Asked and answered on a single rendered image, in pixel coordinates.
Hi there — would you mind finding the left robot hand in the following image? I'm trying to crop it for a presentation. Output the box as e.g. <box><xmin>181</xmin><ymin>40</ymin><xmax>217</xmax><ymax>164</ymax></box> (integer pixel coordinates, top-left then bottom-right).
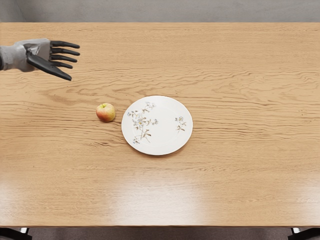
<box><xmin>0</xmin><ymin>38</ymin><xmax>81</xmax><ymax>82</ymax></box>

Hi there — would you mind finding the white floral plate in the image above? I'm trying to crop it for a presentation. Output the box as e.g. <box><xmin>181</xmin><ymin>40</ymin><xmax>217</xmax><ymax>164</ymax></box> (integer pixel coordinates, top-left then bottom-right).
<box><xmin>121</xmin><ymin>95</ymin><xmax>194</xmax><ymax>156</ymax></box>

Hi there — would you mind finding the red yellow apple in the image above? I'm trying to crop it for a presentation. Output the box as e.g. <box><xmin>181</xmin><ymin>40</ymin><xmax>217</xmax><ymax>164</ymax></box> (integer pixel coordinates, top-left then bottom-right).
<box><xmin>95</xmin><ymin>102</ymin><xmax>117</xmax><ymax>123</ymax></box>

